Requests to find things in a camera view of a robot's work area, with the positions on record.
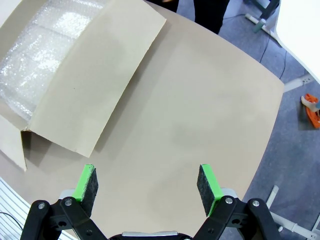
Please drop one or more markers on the white slatted panel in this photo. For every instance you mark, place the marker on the white slatted panel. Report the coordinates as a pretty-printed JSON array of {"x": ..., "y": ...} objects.
[{"x": 10, "y": 207}]

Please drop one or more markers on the clear bubble wrap sheet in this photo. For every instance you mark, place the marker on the clear bubble wrap sheet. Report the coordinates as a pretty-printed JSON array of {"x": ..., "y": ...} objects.
[{"x": 37, "y": 55}]

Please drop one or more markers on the large open cardboard box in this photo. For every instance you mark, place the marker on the large open cardboard box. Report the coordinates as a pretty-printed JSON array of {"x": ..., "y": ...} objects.
[{"x": 100, "y": 75}]

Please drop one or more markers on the orange plastic floor object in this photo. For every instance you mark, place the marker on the orange plastic floor object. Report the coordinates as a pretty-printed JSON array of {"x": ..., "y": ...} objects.
[{"x": 312, "y": 117}]

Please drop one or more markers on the right gripper black-green left finger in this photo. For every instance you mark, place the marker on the right gripper black-green left finger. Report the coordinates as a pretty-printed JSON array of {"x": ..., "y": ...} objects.
[{"x": 82, "y": 185}]

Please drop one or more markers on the white metal floor frame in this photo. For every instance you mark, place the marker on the white metal floor frame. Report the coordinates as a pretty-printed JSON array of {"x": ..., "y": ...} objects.
[{"x": 287, "y": 222}]

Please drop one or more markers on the right gripper black-green right finger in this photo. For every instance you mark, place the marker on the right gripper black-green right finger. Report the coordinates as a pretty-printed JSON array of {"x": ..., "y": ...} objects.
[{"x": 210, "y": 190}]

